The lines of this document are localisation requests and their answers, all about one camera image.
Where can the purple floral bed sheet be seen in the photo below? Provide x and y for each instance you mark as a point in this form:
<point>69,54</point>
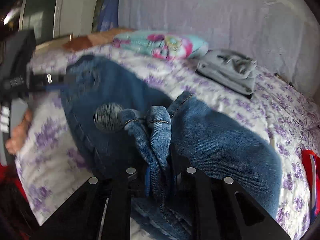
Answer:
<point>51,169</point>

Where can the brown pillow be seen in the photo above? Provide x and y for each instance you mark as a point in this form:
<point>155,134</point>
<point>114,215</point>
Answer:
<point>93,39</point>

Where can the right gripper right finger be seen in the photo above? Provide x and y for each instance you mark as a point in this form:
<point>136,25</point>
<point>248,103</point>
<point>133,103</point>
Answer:
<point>219,208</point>

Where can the red white blue garment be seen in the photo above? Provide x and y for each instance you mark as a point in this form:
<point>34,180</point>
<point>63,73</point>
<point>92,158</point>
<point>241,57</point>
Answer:
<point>310,162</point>

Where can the floral folded quilt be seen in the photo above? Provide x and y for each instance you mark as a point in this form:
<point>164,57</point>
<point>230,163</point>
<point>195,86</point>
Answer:
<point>161,44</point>

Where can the blue denim jeans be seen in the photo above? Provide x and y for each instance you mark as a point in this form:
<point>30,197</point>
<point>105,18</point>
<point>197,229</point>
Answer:
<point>116,118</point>

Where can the person's left hand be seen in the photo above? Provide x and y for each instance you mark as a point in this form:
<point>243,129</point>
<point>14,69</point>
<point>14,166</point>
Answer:
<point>19,134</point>

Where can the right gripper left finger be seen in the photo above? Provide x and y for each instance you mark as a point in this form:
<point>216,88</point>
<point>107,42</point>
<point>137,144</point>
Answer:
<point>99,209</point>

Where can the blue patterned pillow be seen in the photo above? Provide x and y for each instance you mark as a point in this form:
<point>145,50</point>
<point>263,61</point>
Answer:
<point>108,16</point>

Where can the white lace headboard cover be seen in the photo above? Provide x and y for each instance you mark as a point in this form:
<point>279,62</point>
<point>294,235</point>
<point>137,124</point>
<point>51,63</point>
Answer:
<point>282,35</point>

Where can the folded grey sweatshirt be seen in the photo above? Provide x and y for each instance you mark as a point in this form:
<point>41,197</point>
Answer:
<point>229,68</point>

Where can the folded black garment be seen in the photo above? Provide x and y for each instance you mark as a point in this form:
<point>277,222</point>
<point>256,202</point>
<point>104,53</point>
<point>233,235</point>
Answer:
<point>225,87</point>

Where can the window with white frame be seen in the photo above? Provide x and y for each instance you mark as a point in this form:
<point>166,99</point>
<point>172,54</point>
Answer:
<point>43,17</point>

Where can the red jacket sleeve forearm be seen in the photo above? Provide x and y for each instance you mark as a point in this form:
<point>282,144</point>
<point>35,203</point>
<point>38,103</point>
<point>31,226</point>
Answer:
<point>13,224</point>

